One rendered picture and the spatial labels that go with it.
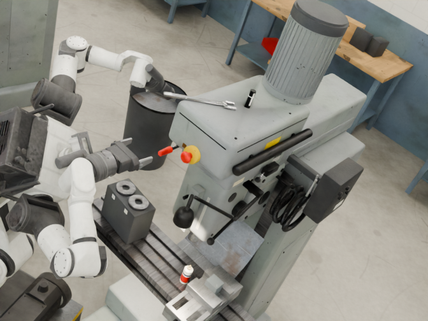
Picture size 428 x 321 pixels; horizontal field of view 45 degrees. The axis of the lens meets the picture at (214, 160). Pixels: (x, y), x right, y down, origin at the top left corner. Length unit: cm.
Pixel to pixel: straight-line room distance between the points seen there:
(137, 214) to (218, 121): 80
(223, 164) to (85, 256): 50
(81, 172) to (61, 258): 25
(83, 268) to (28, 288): 121
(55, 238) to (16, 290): 113
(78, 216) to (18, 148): 32
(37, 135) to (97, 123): 295
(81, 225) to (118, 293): 90
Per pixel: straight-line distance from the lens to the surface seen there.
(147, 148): 414
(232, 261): 252
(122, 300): 234
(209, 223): 196
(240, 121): 168
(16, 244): 221
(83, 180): 152
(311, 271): 411
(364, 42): 560
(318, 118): 216
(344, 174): 198
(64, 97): 187
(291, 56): 183
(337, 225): 463
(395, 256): 471
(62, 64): 200
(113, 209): 242
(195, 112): 165
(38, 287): 264
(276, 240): 242
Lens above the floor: 277
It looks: 37 degrees down
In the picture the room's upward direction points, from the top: 21 degrees clockwise
